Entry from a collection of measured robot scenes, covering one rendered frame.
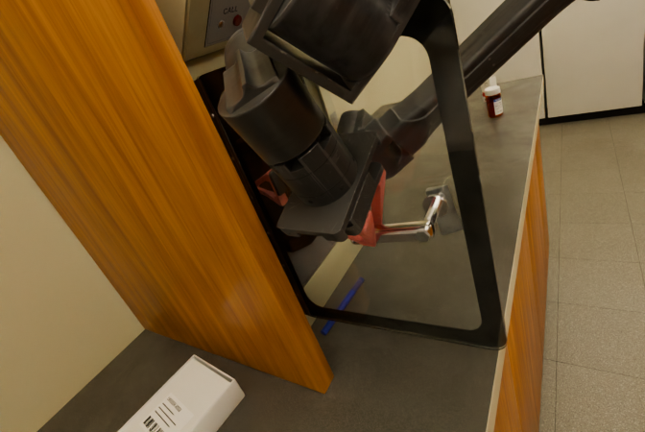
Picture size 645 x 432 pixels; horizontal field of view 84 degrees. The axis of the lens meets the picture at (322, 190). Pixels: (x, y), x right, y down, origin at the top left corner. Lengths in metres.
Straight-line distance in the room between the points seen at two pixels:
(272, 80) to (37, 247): 0.70
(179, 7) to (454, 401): 0.56
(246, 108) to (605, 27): 3.33
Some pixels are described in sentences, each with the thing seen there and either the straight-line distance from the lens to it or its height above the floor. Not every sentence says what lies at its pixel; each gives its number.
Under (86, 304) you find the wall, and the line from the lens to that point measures 0.91.
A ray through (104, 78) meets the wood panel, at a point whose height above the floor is 1.42.
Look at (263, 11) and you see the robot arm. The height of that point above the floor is 1.41.
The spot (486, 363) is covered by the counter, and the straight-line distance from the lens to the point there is 0.57.
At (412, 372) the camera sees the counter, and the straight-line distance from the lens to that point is 0.57.
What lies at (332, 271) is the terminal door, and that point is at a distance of 0.51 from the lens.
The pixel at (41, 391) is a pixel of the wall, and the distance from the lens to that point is 0.92.
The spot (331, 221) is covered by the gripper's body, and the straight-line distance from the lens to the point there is 0.27.
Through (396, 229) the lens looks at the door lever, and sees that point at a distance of 0.35.
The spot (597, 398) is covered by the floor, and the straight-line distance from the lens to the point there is 1.69.
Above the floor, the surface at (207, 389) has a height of 0.98.
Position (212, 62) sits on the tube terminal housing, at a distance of 0.53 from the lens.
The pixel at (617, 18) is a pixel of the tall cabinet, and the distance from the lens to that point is 3.48.
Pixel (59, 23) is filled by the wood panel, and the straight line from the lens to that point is 0.48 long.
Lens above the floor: 1.40
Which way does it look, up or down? 24 degrees down
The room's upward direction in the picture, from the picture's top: 21 degrees counter-clockwise
